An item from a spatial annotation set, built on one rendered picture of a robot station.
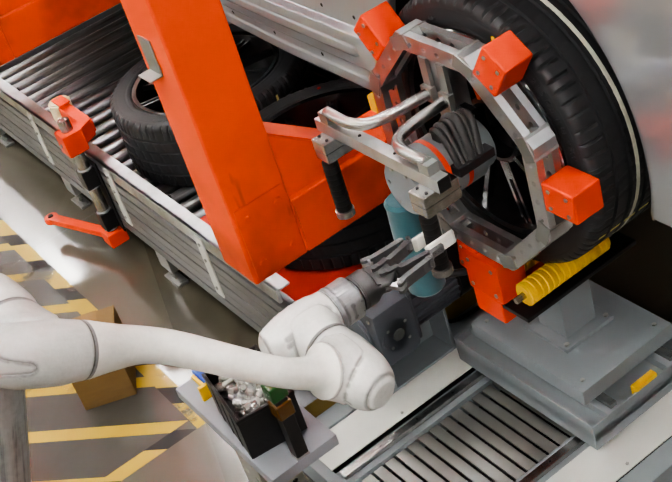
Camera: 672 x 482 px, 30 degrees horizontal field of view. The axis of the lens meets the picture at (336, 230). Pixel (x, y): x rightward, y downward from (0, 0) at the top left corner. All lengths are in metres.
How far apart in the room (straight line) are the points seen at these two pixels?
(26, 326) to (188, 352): 0.29
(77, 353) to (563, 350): 1.40
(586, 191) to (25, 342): 1.09
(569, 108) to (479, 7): 0.27
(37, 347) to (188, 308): 1.98
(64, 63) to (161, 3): 2.53
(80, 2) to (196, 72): 2.04
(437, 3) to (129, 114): 1.66
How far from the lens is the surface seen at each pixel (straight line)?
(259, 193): 2.95
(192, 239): 3.65
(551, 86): 2.44
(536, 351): 3.09
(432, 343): 3.39
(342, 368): 2.20
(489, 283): 2.86
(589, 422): 3.01
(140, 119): 4.00
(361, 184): 3.12
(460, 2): 2.55
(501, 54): 2.39
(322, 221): 3.09
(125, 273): 4.25
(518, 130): 2.44
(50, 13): 4.74
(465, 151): 2.41
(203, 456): 3.45
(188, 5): 2.72
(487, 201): 2.91
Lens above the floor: 2.29
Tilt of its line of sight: 34 degrees down
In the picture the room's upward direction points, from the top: 18 degrees counter-clockwise
